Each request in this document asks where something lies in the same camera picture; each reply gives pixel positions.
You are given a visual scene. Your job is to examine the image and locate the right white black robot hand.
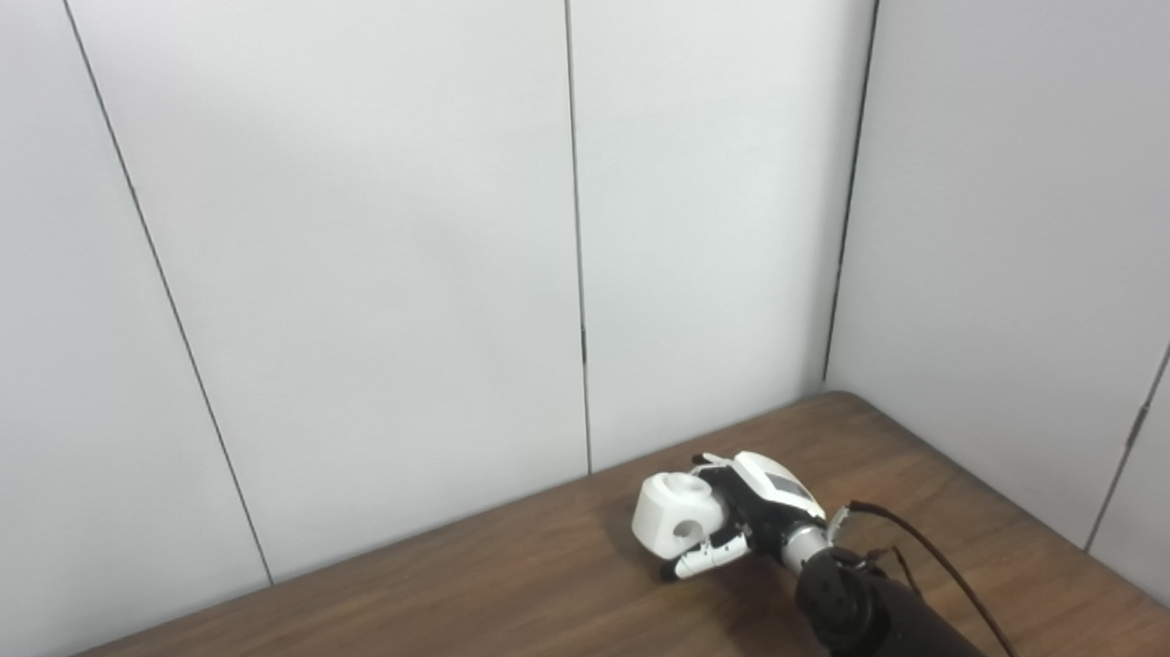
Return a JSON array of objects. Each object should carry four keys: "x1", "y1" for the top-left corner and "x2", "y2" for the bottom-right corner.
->
[{"x1": 655, "y1": 446, "x2": 831, "y2": 582}]

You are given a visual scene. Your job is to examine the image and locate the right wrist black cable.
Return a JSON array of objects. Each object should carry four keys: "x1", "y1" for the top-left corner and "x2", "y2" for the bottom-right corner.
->
[{"x1": 847, "y1": 492, "x2": 1024, "y2": 657}]

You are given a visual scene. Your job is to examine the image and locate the round white plastic piece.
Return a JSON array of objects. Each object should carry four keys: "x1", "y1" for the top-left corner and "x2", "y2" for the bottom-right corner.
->
[{"x1": 629, "y1": 469, "x2": 733, "y2": 565}]

